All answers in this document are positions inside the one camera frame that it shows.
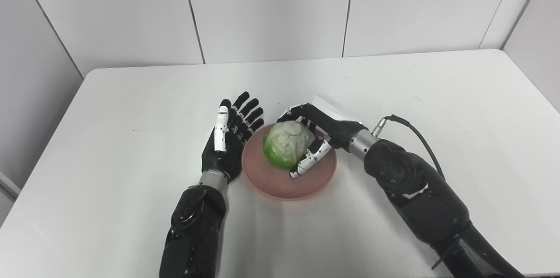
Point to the green white toy cabbage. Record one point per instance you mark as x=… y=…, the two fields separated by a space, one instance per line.
x=286 y=144

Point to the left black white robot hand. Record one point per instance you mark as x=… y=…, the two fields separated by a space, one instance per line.
x=227 y=153

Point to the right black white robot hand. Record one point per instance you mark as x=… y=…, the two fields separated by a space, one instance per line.
x=337 y=129

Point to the pink round plate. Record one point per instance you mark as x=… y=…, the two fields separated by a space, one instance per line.
x=271 y=179

